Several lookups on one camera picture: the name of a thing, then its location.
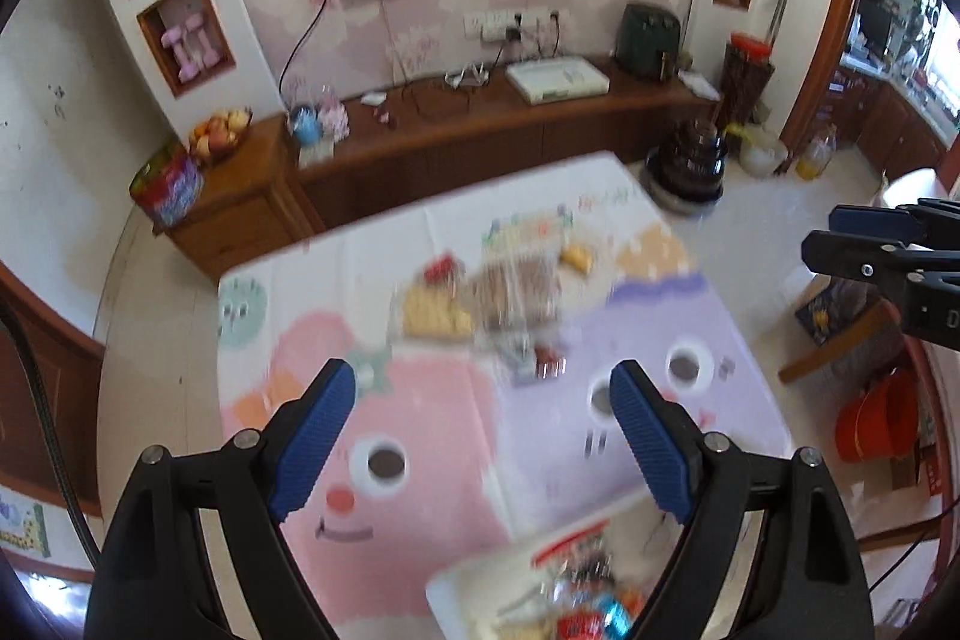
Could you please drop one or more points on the wooden door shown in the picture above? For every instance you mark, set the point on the wooden door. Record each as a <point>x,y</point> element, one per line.
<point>30,400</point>

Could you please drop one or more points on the wooden chair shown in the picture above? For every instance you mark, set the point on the wooden chair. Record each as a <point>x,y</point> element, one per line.
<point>832,351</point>

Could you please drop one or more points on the white wall socket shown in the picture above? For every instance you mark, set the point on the white wall socket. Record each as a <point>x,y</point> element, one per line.
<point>510,24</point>

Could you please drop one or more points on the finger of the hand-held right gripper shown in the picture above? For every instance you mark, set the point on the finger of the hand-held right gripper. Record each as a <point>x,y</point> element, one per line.
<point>874,221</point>
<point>847,254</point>

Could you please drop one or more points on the yellow liquid bottle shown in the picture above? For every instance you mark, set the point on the yellow liquid bottle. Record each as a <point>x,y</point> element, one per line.
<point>816,156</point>

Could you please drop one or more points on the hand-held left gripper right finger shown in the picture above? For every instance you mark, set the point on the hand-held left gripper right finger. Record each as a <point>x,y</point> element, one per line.
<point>652,452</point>

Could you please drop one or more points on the blue white candy packet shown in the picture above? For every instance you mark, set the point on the blue white candy packet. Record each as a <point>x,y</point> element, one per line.
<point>616,617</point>

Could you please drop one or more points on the small white device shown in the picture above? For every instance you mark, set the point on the small white device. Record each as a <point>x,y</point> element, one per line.
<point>373,98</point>

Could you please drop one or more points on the dark green air fryer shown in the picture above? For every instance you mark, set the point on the dark green air fryer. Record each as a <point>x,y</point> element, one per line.
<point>649,40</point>

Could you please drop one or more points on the round printed tin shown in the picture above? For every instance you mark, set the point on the round printed tin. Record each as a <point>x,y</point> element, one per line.
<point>166,186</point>

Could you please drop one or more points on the yellow cookie bag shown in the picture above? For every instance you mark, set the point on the yellow cookie bag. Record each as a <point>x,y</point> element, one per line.
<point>435,306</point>

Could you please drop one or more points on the white set-top box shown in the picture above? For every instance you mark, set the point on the white set-top box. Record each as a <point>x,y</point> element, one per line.
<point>556,79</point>

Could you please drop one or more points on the pink dumbbell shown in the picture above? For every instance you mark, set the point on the pink dumbbell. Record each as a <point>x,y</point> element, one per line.
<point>178,54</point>
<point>204,40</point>

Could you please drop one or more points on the orange bucket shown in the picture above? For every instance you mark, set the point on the orange bucket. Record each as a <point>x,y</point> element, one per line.
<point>874,419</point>

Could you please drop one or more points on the dark dried fruit bag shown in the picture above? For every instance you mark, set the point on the dark dried fruit bag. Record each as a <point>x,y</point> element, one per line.
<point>570,546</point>

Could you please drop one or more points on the wooden television cabinet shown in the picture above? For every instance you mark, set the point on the wooden television cabinet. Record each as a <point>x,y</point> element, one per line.
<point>450,145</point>

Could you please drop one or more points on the red-lid jar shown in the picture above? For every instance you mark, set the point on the red-lid jar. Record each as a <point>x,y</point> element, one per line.
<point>748,81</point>

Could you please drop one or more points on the brown bread packet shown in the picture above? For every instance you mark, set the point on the brown bread packet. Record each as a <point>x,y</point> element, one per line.
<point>517,287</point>

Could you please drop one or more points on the blue printed box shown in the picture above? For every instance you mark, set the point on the blue printed box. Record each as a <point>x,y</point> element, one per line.
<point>821,314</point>

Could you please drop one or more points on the cartoon printed tablecloth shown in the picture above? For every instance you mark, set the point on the cartoon printed tablecloth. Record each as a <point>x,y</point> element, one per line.
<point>420,400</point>

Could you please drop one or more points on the white plastic bin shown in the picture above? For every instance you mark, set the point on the white plastic bin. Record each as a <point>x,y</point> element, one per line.
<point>480,580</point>

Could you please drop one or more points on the small yellow packet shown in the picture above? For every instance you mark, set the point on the small yellow packet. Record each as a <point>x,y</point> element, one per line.
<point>576,257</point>

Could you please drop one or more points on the dark brown stacked cooker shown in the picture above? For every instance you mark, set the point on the dark brown stacked cooker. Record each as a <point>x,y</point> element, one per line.
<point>686,168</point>

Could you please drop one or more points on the pink ornament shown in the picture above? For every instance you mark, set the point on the pink ornament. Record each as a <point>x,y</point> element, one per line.
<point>334,115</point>

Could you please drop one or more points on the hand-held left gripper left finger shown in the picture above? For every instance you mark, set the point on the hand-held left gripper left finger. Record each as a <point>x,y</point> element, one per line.
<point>315,445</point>

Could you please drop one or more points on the dark red packet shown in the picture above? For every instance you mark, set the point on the dark red packet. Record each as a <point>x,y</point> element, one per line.
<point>547,361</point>

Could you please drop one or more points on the fruit bowl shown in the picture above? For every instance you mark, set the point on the fruit bowl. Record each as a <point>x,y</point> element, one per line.
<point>219,136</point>

